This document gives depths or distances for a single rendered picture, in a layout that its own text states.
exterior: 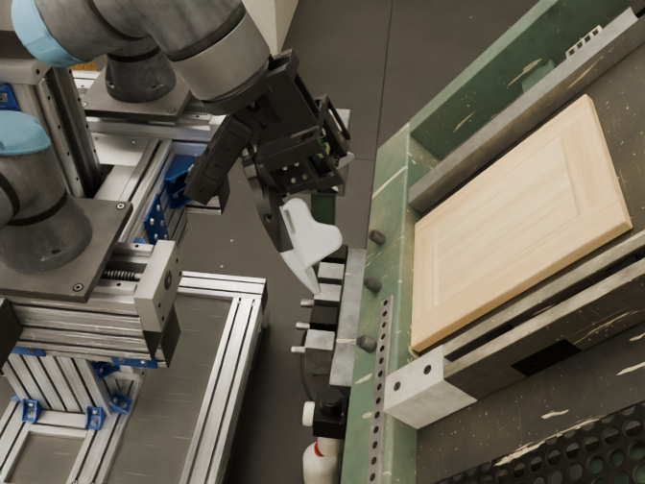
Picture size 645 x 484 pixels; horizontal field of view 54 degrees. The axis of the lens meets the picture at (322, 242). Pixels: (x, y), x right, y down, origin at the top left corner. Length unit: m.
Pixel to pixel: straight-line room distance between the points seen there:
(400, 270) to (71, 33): 0.80
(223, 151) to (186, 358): 1.42
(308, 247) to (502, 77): 0.95
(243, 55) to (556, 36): 0.99
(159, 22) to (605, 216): 0.65
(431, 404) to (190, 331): 1.17
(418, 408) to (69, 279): 0.57
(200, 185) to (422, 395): 0.49
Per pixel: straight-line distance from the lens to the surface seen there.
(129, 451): 1.84
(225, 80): 0.52
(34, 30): 0.60
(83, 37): 0.57
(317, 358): 1.28
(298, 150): 0.55
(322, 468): 1.80
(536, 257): 0.99
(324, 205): 1.65
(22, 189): 1.00
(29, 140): 0.99
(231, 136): 0.57
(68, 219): 1.08
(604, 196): 0.97
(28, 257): 1.09
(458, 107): 1.49
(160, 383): 1.93
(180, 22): 0.51
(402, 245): 1.25
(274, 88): 0.54
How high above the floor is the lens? 1.78
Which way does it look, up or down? 45 degrees down
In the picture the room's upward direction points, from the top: straight up
